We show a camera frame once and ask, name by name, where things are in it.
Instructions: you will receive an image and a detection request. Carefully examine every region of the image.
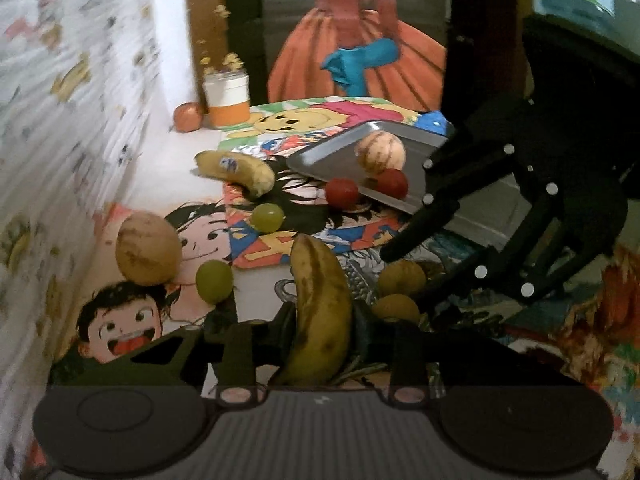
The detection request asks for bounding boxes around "large brown round fruit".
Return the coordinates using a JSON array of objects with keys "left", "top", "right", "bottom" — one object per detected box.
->
[{"left": 115, "top": 211, "right": 182, "bottom": 287}]

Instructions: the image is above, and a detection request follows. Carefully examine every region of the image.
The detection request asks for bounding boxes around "orange-red onion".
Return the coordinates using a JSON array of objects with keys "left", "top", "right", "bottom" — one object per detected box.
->
[{"left": 173, "top": 102, "right": 204, "bottom": 133}]

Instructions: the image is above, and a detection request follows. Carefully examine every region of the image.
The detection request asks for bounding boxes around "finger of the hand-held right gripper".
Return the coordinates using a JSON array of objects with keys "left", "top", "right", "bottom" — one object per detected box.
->
[
  {"left": 379, "top": 95, "right": 537, "bottom": 263},
  {"left": 415, "top": 177, "right": 603, "bottom": 322}
]

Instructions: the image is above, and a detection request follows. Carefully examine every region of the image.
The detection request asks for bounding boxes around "cartoon printed cloth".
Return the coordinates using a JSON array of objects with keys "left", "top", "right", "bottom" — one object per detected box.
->
[{"left": 50, "top": 96, "right": 501, "bottom": 391}]

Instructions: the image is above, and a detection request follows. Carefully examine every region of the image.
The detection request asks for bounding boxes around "yellow banana with sticker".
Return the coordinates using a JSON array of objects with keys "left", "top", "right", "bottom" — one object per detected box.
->
[{"left": 194, "top": 150, "right": 277, "bottom": 199}]

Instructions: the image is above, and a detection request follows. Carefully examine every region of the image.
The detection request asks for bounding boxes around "green grape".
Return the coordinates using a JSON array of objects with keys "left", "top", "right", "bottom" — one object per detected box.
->
[
  {"left": 250, "top": 203, "right": 285, "bottom": 234},
  {"left": 195, "top": 260, "right": 234, "bottom": 305}
]

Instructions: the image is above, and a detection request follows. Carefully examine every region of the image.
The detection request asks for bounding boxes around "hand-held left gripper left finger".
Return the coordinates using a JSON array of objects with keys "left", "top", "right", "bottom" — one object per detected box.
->
[{"left": 112, "top": 302, "right": 298, "bottom": 406}]

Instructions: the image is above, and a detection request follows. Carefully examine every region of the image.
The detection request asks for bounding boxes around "wall poster with orange dress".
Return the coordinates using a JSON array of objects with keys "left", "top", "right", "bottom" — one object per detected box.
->
[{"left": 267, "top": 0, "right": 448, "bottom": 111}]

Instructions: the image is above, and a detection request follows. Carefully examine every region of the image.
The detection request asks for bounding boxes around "metal tray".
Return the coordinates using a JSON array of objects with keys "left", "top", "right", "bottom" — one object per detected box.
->
[{"left": 287, "top": 121, "right": 511, "bottom": 251}]

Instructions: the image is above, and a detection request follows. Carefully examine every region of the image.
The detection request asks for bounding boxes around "white printed blanket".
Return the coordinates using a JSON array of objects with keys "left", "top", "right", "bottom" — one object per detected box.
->
[{"left": 0, "top": 0, "right": 166, "bottom": 411}]

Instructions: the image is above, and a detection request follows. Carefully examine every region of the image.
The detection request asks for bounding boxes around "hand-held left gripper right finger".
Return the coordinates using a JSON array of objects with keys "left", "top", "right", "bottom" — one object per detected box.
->
[{"left": 350, "top": 305, "right": 571, "bottom": 406}]

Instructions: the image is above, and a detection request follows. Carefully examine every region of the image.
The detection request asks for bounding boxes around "red tomato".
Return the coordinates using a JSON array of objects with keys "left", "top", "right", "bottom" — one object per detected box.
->
[
  {"left": 376, "top": 168, "right": 409, "bottom": 200},
  {"left": 325, "top": 178, "right": 360, "bottom": 208}
]

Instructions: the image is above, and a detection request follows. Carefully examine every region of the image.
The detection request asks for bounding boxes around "spotted yellow banana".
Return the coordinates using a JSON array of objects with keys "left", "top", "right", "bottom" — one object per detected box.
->
[{"left": 272, "top": 234, "right": 355, "bottom": 388}]

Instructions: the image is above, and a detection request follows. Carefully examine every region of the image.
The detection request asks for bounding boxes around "small yellow-brown round fruit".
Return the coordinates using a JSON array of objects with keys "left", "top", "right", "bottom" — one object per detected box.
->
[
  {"left": 376, "top": 259, "right": 427, "bottom": 297},
  {"left": 372, "top": 294, "right": 421, "bottom": 323}
]

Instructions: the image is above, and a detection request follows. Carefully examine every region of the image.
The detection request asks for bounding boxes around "white and orange jar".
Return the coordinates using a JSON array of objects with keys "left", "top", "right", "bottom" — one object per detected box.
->
[{"left": 202, "top": 70, "right": 251, "bottom": 128}]

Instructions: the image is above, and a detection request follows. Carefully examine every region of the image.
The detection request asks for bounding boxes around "orange patterned cloth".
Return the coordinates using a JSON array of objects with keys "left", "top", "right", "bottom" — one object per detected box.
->
[{"left": 500, "top": 240, "right": 640, "bottom": 461}]

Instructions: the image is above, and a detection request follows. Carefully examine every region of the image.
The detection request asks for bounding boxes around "pale round apple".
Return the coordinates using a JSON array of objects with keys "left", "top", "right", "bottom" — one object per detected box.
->
[{"left": 356, "top": 131, "right": 406, "bottom": 172}]

